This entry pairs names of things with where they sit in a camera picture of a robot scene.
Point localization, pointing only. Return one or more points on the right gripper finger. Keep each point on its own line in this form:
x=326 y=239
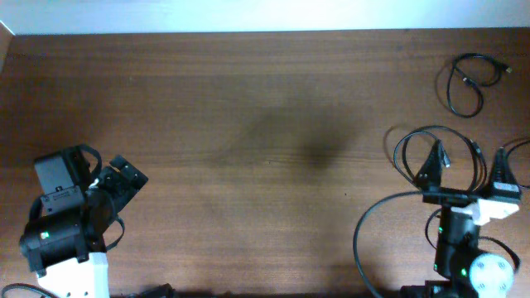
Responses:
x=502 y=183
x=429 y=175

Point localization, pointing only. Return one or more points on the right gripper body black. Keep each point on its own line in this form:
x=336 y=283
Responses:
x=445 y=198

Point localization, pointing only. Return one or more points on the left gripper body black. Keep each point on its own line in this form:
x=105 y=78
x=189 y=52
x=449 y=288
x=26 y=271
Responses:
x=103 y=193

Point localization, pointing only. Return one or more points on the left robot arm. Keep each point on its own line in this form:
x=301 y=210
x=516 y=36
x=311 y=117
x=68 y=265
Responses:
x=63 y=241

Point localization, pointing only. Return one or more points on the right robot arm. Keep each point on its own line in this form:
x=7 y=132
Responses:
x=468 y=270

